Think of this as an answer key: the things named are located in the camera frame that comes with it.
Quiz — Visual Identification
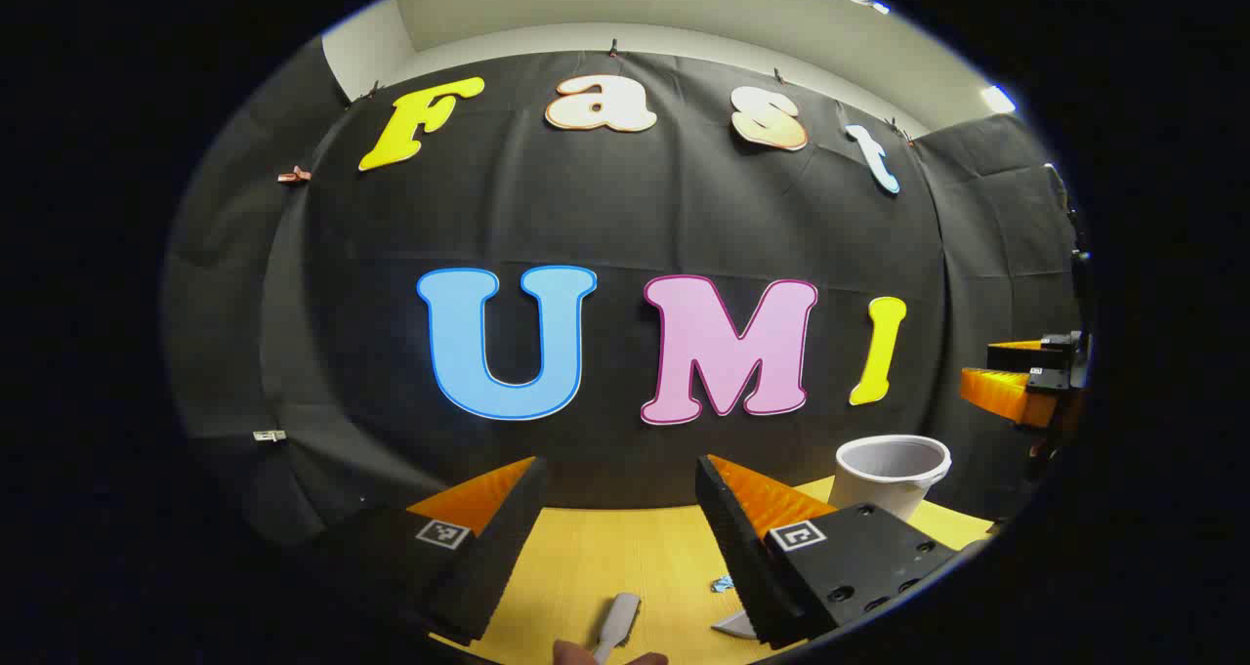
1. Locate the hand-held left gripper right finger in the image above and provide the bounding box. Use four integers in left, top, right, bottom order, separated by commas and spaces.
695, 454, 960, 650

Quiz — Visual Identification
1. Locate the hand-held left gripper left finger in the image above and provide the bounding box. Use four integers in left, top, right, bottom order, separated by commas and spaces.
322, 456, 551, 646

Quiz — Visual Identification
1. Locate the white ribbed garbage bin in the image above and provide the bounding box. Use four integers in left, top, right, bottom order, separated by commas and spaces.
828, 435, 953, 522

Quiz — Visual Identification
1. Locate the wooden desktop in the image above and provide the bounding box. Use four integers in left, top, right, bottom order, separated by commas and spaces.
430, 478, 997, 665

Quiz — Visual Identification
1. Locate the dark stand pole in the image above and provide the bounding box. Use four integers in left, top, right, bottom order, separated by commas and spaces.
1043, 162, 1091, 266

